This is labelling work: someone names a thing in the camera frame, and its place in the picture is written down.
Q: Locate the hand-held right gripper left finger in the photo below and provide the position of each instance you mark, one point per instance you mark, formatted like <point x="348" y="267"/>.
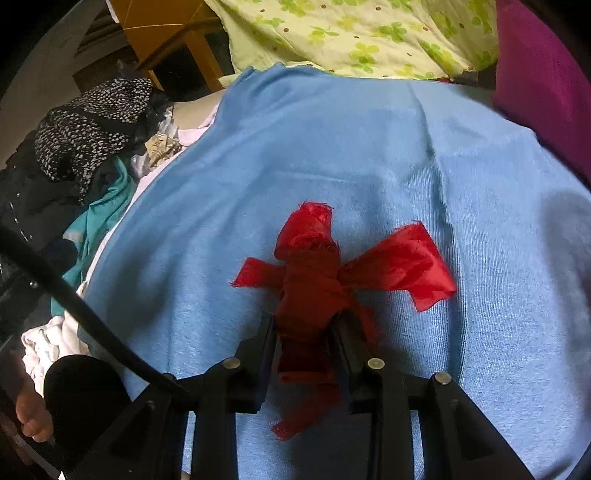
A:
<point x="270" y="339"/>

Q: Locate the person's left hand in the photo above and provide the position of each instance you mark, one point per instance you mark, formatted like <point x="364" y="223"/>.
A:
<point x="32" y="410"/>

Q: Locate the black white speckled garment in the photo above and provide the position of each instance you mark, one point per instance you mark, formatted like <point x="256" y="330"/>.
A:
<point x="83" y="134"/>

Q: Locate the teal garment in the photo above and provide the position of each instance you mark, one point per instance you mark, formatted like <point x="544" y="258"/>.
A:
<point x="99" y="212"/>

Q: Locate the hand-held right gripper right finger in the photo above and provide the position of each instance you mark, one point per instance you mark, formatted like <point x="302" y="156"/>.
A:
<point x="345" y="344"/>

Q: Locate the magenta pillow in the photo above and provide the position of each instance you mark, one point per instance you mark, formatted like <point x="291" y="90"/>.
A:
<point x="540" y="69"/>

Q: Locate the dark garment pile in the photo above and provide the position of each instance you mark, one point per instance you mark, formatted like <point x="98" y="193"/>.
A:
<point x="27" y="207"/>

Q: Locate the white crumpled cloth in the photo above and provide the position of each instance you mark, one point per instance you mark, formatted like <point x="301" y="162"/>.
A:
<point x="51" y="341"/>

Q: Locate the red ribbon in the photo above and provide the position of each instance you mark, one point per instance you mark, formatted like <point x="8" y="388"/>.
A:
<point x="401" y="267"/>

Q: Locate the light blue blanket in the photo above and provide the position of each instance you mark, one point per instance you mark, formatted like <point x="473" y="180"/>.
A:
<point x="323" y="138"/>

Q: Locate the orange wooden cabinet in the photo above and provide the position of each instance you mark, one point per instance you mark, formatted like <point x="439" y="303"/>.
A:
<point x="152" y="18"/>

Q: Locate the green floral quilt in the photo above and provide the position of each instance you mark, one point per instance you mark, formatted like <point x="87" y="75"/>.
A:
<point x="346" y="32"/>

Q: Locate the pale bed sheet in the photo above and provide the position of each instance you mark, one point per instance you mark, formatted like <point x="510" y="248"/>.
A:
<point x="189" y="134"/>

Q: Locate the beige patterned cloth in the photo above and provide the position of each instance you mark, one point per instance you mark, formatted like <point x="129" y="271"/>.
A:
<point x="161" y="148"/>

